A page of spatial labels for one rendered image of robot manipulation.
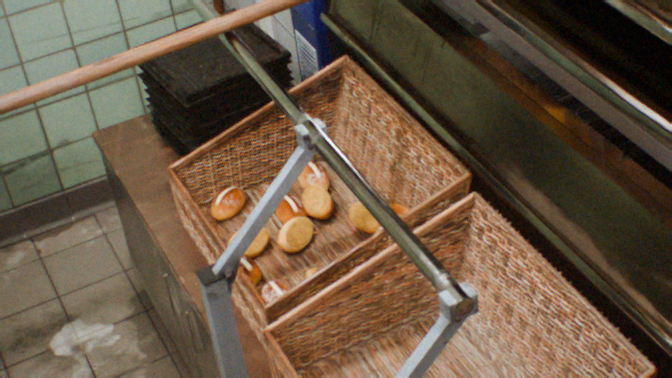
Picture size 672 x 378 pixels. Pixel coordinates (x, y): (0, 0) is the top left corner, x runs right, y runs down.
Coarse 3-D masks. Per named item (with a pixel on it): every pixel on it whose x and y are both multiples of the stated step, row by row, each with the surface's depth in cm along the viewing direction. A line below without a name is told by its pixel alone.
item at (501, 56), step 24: (432, 0) 227; (456, 24) 221; (480, 24) 218; (480, 48) 216; (504, 48) 211; (504, 72) 210; (528, 72) 204; (528, 96) 205; (552, 96) 198; (576, 120) 193; (600, 120) 191; (600, 144) 189; (624, 144) 186; (624, 168) 185; (648, 168) 180; (648, 192) 182
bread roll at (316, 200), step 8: (304, 192) 274; (312, 192) 273; (320, 192) 271; (304, 200) 273; (312, 200) 271; (320, 200) 270; (328, 200) 270; (304, 208) 272; (312, 208) 270; (320, 208) 269; (328, 208) 269; (312, 216) 270; (320, 216) 269; (328, 216) 270
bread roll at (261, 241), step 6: (264, 228) 265; (234, 234) 263; (258, 234) 264; (264, 234) 264; (258, 240) 264; (264, 240) 264; (252, 246) 263; (258, 246) 263; (264, 246) 264; (246, 252) 263; (252, 252) 263; (258, 252) 264
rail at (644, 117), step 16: (480, 0) 176; (496, 0) 174; (496, 16) 174; (512, 16) 170; (528, 32) 167; (544, 32) 166; (544, 48) 164; (560, 48) 162; (560, 64) 162; (576, 64) 159; (592, 80) 156; (608, 80) 155; (608, 96) 154; (624, 96) 152; (624, 112) 151; (640, 112) 149; (656, 128) 147
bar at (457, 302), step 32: (192, 0) 239; (256, 64) 217; (288, 96) 208; (320, 128) 200; (288, 160) 203; (352, 192) 187; (256, 224) 205; (384, 224) 179; (224, 256) 207; (416, 256) 172; (224, 288) 208; (448, 288) 166; (224, 320) 212; (448, 320) 166; (224, 352) 216; (416, 352) 168
